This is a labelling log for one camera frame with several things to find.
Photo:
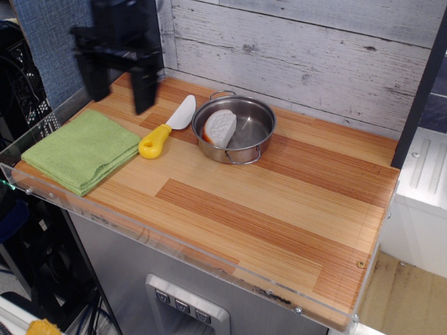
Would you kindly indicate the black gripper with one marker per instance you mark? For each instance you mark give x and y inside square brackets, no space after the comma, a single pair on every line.
[124,36]

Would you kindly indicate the green towel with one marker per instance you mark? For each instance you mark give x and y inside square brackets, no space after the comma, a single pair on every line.
[83,152]

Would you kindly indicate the white orange toy food piece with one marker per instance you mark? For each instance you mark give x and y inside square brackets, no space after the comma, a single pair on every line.
[219,128]

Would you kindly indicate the small steel pot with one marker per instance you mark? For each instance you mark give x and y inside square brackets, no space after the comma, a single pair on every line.
[255,125]

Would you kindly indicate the clear acrylic table guard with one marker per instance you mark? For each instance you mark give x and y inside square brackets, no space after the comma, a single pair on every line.
[301,224]

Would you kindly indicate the steel cabinet with buttons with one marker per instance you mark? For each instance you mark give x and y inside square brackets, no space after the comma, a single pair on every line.
[151,292]

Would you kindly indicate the white ribbed block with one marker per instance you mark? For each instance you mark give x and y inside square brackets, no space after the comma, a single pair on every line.
[423,174]

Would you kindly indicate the yellow handled toy knife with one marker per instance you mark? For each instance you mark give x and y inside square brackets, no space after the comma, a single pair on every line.
[152,144]

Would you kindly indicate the dark right vertical post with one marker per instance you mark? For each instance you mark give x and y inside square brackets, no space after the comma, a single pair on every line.
[427,81]

